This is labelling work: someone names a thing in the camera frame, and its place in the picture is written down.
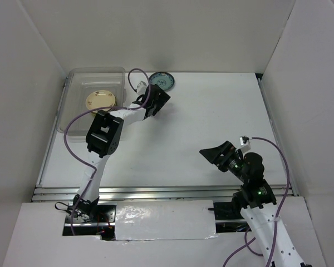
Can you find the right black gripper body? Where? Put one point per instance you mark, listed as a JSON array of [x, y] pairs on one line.
[[231, 161]]

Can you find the cream plate with floral marks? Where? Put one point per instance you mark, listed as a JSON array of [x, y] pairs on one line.
[[100, 98]]

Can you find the clear plastic bin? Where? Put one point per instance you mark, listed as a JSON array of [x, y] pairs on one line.
[[87, 89]]

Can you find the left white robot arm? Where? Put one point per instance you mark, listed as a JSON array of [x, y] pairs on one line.
[[102, 140]]

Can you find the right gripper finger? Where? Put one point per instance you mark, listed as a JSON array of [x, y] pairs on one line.
[[221, 149], [216, 159]]

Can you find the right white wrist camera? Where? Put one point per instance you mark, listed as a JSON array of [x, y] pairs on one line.
[[245, 144]]

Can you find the blue floral plate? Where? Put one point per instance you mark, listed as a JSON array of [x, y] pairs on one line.
[[164, 80]]

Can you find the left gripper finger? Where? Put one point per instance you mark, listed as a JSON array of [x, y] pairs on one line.
[[162, 97], [154, 109]]

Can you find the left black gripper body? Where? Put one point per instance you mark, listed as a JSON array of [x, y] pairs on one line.
[[162, 98]]

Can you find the black glossy plate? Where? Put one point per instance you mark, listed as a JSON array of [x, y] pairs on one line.
[[115, 103]]

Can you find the white cover sheet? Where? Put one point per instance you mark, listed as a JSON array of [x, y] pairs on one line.
[[165, 220]]

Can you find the aluminium rail frame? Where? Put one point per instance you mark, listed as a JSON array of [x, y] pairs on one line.
[[159, 158]]

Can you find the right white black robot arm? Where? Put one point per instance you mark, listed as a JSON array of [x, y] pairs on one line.
[[255, 202]]

